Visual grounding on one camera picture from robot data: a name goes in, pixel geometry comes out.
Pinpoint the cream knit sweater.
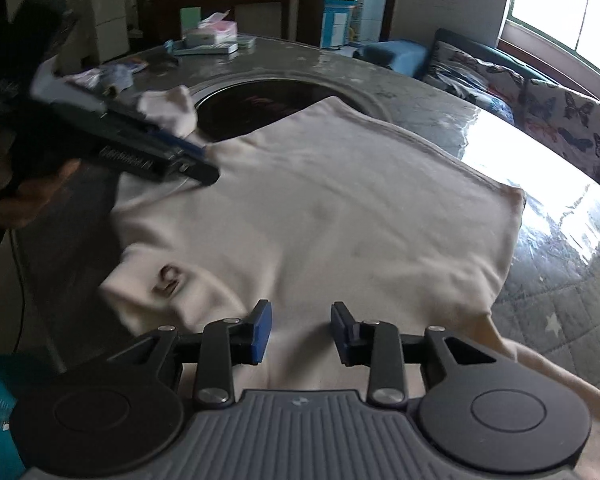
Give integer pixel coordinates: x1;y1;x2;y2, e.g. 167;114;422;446
100;98;600;479

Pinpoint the person's left hand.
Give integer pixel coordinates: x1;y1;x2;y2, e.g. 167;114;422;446
0;159;81;229

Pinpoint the flat teal box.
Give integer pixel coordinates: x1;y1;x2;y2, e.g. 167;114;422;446
163;40;239;56

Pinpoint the white refrigerator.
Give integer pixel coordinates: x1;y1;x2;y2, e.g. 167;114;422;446
91;0;129;63

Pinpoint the round black induction cooker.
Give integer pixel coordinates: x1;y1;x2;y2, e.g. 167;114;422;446
192;74;390;143

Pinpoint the pink tissue box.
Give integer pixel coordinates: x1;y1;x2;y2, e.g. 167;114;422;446
183;12;238;48

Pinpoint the blue white cabinet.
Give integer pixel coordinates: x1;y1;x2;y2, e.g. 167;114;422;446
320;0;358;49

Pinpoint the blue corner sofa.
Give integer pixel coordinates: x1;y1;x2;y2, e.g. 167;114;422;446
353;28;590;96

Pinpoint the small butterfly cushion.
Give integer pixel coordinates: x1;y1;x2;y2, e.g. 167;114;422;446
422;41;524;125

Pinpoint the large butterfly cushion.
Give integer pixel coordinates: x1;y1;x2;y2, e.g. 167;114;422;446
522;79;600;177

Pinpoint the green framed window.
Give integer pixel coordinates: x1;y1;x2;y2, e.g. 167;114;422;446
499;0;600;86

